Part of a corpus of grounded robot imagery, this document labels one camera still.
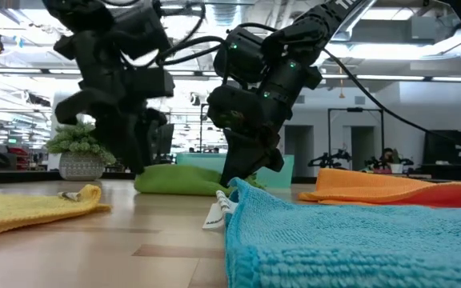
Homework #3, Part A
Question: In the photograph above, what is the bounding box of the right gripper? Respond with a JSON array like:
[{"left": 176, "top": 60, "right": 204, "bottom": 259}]
[{"left": 218, "top": 119, "right": 286, "bottom": 188}]

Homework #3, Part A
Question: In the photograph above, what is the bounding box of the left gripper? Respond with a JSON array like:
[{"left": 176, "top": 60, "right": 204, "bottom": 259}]
[{"left": 53, "top": 31, "right": 168, "bottom": 175}]

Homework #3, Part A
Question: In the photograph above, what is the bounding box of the green microfiber towel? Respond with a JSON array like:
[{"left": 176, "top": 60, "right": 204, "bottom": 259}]
[{"left": 133, "top": 163, "right": 266, "bottom": 197}]

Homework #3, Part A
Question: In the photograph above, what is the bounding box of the yellow microfiber towel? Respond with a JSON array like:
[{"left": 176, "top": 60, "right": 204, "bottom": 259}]
[{"left": 0, "top": 183, "right": 111, "bottom": 240}]

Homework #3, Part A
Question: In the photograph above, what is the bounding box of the teal translucent plastic basket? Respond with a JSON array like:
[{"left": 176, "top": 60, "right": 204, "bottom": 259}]
[{"left": 175, "top": 152, "right": 295, "bottom": 190}]

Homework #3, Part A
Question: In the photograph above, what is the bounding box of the orange microfiber towel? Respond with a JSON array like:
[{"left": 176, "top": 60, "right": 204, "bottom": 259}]
[{"left": 297, "top": 167, "right": 461, "bottom": 208}]

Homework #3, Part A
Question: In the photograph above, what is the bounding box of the blue microfiber towel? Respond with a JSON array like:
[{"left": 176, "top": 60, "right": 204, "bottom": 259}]
[{"left": 202, "top": 177, "right": 461, "bottom": 288}]

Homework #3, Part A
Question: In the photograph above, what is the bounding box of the black office monitor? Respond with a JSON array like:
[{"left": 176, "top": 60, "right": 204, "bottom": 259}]
[{"left": 150, "top": 123, "right": 174, "bottom": 161}]

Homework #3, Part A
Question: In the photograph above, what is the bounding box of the green plant in patterned pot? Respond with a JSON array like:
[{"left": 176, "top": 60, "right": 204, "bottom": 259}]
[{"left": 45, "top": 122, "right": 116, "bottom": 182}]

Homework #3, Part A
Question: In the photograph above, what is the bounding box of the person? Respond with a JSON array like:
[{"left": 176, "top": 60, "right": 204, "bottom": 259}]
[{"left": 379, "top": 146, "right": 396, "bottom": 166}]

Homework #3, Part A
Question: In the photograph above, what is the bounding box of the small plant in white pot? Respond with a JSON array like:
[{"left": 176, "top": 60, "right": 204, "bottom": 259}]
[{"left": 388, "top": 148, "right": 404, "bottom": 174}]

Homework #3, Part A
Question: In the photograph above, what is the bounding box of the dark office desk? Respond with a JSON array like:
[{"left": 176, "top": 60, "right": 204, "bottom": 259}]
[{"left": 408, "top": 162, "right": 461, "bottom": 182}]

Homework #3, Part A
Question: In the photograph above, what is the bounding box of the large black display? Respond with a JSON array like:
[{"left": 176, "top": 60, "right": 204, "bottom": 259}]
[{"left": 424, "top": 130, "right": 461, "bottom": 166}]

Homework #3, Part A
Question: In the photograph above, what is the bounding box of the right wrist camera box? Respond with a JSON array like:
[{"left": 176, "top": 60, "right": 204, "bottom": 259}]
[{"left": 206, "top": 84, "right": 270, "bottom": 135}]

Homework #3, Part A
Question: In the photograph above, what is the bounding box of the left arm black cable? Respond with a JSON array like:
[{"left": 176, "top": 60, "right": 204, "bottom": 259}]
[{"left": 118, "top": 0, "right": 231, "bottom": 69}]

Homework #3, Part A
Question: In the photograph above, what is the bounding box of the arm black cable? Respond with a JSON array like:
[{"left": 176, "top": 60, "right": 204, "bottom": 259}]
[
  {"left": 321, "top": 47, "right": 461, "bottom": 163},
  {"left": 118, "top": 0, "right": 231, "bottom": 69}
]

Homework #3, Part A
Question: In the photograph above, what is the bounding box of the yellow hanging cord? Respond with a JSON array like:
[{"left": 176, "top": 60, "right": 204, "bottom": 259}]
[{"left": 337, "top": 58, "right": 346, "bottom": 99}]

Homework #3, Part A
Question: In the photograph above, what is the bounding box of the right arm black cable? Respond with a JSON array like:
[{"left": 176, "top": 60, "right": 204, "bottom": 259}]
[{"left": 321, "top": 47, "right": 461, "bottom": 163}]

